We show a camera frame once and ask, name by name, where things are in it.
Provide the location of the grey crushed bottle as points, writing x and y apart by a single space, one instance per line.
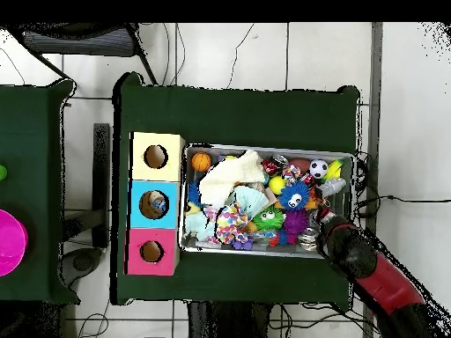
331 186

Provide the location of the polka dot cloth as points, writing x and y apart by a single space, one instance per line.
229 221

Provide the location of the cream waffle cloth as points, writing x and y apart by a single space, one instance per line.
229 176

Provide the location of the crushed clear plastic bottle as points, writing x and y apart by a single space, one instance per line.
158 204

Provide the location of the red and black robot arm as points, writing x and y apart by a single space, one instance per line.
387 288

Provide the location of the shallow silver mesh bin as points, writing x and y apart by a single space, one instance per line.
267 251

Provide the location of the wooden box with three holes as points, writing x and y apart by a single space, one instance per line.
165 172

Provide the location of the purple knobbly toy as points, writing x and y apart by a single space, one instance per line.
296 225

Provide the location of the blue spiky toy small eyes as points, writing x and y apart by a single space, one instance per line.
300 188

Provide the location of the small soccer ball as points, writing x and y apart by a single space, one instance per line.
319 169

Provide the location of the green spiky toy with eyes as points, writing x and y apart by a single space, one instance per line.
259 222

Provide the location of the mint green waffle cloth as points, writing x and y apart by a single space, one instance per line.
252 200

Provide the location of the blue spiky toy big eyes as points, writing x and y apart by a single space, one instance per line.
193 195

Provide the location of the small orange basketball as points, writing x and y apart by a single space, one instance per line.
201 162

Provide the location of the dark green table cloth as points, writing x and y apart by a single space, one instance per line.
31 141
229 116

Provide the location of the black flat panel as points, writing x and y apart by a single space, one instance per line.
101 176

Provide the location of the grey oval stand base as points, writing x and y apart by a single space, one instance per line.
82 262

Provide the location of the black chair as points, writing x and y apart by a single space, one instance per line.
77 44

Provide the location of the pink round bowl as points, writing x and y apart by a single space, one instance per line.
10 243

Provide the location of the small green object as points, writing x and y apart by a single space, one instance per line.
2 172

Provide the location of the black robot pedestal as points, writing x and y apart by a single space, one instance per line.
229 324

